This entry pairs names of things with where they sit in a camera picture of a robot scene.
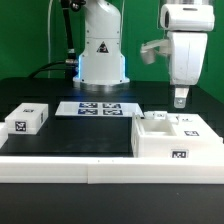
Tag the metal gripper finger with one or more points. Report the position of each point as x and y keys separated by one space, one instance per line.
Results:
x=180 y=97

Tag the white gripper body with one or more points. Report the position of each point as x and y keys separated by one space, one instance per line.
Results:
x=187 y=26

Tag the white cabinet door panel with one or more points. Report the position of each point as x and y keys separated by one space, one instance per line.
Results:
x=191 y=125
x=155 y=115

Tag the white cabinet box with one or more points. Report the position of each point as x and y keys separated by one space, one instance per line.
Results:
x=154 y=139

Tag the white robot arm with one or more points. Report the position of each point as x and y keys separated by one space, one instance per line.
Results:
x=101 y=66

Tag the white cabinet top block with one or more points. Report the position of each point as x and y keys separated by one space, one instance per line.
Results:
x=27 y=118

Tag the white marker sheet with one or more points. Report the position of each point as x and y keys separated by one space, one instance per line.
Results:
x=92 y=109

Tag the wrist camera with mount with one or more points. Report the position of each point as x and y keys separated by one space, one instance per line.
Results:
x=151 y=49

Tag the white frame border wall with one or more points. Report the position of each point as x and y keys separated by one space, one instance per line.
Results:
x=207 y=170

